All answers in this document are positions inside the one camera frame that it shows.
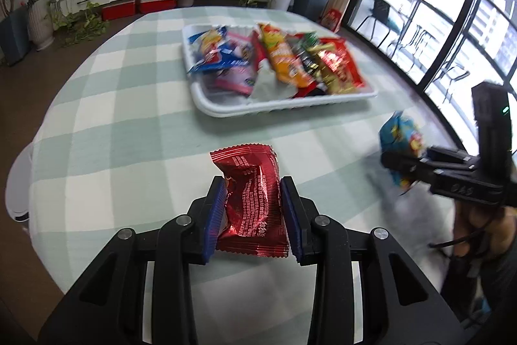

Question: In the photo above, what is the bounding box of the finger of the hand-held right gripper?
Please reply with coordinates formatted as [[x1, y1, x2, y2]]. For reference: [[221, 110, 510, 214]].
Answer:
[[426, 145, 479, 168], [382, 151, 435, 184]]

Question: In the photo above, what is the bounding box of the tall plant blue pot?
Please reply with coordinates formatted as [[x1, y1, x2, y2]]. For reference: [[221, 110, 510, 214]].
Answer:
[[0, 0, 31, 67]]

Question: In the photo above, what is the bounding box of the small plant ribbed white pot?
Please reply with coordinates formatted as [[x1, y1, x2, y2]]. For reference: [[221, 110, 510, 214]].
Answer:
[[25, 0, 57, 50]]

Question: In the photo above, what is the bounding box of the red foil snack packet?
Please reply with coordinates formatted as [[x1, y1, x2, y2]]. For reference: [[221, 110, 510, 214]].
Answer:
[[209, 143, 292, 257]]

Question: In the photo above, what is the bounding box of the gold snack packet red label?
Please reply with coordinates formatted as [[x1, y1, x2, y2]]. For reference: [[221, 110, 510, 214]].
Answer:
[[313, 38, 366, 95]]

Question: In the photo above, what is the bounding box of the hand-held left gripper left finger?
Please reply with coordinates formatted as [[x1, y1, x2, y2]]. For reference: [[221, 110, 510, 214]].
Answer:
[[38, 175, 227, 345]]

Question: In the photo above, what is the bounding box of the pink snack packet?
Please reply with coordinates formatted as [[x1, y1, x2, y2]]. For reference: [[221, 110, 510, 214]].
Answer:
[[212, 32, 259, 97]]

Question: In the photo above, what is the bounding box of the black metal chair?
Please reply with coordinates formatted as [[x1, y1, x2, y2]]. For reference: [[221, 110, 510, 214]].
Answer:
[[436, 62, 471, 103]]

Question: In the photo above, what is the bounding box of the orange snack packet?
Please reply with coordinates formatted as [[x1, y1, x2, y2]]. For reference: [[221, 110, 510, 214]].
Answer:
[[258, 24, 316, 89]]

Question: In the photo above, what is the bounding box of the white round appliance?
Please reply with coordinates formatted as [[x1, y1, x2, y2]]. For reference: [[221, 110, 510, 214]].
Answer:
[[6, 145, 35, 232]]

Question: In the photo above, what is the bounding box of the person's right hand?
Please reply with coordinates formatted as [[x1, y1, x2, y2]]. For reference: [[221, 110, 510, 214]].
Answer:
[[450, 201, 517, 261]]

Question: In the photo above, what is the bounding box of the white and red snack packet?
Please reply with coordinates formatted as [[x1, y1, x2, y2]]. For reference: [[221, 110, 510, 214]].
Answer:
[[247, 32, 300, 101]]

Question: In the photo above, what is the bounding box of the red storage box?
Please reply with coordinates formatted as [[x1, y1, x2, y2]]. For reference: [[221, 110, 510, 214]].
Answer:
[[101, 1, 136, 21], [138, 0, 177, 15]]

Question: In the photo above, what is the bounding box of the black framed glass door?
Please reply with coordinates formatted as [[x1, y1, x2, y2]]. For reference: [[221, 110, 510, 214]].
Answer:
[[343, 0, 517, 152]]

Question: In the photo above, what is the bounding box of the large red snack packet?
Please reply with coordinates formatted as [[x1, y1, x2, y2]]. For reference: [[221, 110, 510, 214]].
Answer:
[[289, 80, 330, 99]]

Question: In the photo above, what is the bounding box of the green snack packet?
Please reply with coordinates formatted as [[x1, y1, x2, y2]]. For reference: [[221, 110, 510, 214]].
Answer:
[[299, 32, 324, 50]]

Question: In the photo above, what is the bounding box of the black chair teal cushion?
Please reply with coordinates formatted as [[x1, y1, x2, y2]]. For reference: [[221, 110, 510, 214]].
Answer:
[[357, 0, 405, 42]]

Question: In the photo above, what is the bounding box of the black cable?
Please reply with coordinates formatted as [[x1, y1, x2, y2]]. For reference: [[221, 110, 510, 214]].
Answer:
[[428, 224, 497, 261]]

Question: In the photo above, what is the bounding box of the black snack packet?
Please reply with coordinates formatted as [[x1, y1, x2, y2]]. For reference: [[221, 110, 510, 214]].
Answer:
[[297, 42, 330, 95]]

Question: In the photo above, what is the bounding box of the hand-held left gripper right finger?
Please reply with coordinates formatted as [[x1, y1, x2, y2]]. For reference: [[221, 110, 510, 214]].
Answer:
[[280, 175, 465, 345]]

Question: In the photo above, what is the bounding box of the white plastic tray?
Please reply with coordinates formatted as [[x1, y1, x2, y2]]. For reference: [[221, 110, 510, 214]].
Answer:
[[182, 22, 379, 117]]

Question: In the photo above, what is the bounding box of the light blue snack packet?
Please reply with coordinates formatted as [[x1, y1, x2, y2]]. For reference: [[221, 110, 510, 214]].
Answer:
[[377, 111, 427, 196]]

